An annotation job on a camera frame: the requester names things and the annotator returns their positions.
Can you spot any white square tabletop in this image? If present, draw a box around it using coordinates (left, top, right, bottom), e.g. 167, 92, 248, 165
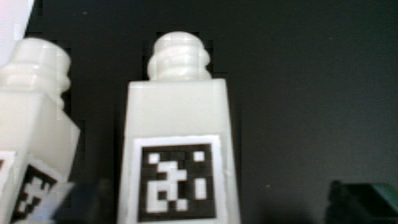
0, 0, 35, 66

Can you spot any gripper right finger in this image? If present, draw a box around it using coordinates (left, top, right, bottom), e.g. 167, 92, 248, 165
325, 181, 398, 224

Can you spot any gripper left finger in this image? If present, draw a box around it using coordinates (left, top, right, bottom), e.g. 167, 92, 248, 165
40, 181, 113, 224

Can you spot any white leg with tag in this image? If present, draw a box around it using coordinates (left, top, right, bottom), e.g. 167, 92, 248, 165
117, 32, 239, 224

